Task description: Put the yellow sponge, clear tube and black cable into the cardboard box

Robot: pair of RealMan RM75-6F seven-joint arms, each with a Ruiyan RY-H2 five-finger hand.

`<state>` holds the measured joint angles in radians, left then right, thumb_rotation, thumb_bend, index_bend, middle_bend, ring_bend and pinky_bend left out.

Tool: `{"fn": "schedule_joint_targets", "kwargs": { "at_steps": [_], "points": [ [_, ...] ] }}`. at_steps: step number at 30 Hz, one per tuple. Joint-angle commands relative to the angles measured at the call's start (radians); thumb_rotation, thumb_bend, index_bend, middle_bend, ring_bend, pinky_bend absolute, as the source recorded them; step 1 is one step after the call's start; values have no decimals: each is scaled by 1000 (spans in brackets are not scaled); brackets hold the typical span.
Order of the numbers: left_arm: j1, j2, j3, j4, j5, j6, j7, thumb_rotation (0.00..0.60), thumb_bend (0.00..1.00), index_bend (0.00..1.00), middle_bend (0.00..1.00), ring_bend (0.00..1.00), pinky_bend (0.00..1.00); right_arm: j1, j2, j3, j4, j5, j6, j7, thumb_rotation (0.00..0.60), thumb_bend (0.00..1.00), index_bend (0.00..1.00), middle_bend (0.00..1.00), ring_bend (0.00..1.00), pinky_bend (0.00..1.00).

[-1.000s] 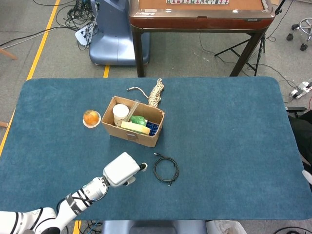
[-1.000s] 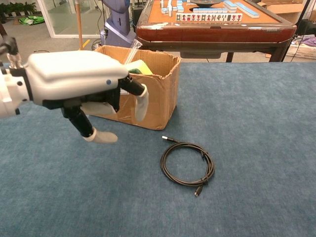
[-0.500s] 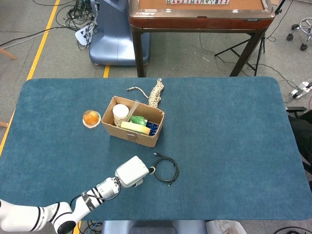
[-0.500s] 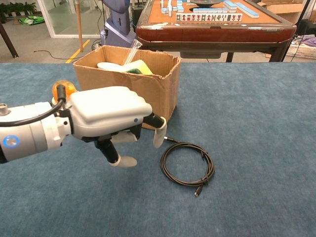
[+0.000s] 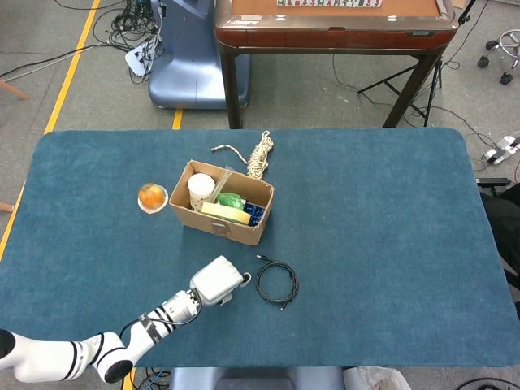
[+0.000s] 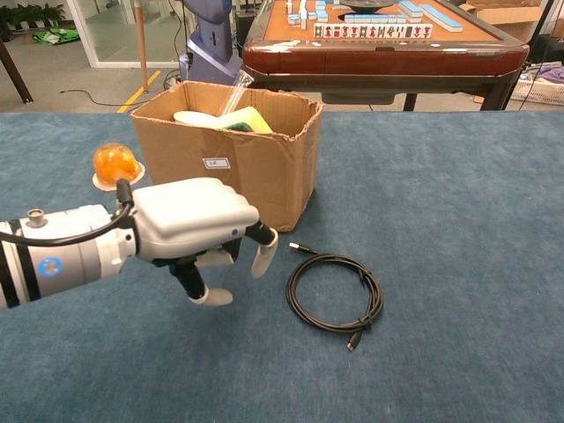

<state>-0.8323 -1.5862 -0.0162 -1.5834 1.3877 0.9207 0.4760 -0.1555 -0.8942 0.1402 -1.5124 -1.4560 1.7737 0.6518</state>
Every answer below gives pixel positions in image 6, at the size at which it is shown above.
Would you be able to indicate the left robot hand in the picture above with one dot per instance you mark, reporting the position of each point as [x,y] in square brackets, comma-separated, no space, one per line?
[189,216]

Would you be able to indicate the brown cardboard box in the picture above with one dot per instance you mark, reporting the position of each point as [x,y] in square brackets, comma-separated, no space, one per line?
[273,185]

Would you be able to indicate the yellow sponge block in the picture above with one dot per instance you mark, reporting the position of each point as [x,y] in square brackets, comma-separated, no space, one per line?
[251,116]

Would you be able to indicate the clear plastic tube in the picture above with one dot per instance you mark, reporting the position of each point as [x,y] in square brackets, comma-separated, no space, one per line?
[235,94]

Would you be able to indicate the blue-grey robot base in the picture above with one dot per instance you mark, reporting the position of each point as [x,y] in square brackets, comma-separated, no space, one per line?
[211,48]

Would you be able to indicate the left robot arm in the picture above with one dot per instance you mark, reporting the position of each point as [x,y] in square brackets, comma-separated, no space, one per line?
[66,260]

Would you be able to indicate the open background cardboard carton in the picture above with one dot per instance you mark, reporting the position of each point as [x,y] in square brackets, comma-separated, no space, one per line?
[506,15]

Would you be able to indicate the orange fruit jelly cup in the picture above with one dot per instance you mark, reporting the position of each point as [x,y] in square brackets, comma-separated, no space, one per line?
[115,163]

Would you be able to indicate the white paper cup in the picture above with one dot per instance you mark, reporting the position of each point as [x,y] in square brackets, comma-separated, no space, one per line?
[194,116]

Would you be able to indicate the upright wooden pole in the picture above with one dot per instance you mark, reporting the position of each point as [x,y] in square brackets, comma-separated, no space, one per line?
[142,44]

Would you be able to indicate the dark slanted table leg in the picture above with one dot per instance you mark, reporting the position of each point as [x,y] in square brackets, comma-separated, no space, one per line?
[15,72]

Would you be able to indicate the brown mahjong table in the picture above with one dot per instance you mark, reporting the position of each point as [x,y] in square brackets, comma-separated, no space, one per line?
[383,61]

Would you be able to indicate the blue felt table mat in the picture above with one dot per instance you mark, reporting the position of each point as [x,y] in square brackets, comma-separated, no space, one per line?
[440,264]

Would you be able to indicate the face-up mahjong tile row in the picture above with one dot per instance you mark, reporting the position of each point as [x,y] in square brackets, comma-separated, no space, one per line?
[374,31]

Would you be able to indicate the short blue-backed tile row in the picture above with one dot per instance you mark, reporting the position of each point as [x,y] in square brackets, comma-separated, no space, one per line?
[374,18]

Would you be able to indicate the stacked blue-backed tiles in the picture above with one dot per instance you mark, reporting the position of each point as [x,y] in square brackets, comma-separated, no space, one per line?
[412,9]

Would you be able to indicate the long blue-backed tile row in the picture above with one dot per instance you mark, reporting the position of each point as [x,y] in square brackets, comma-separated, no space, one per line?
[443,18]

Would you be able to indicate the white plastic basket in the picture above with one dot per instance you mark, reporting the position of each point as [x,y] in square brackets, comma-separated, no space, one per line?
[539,90]

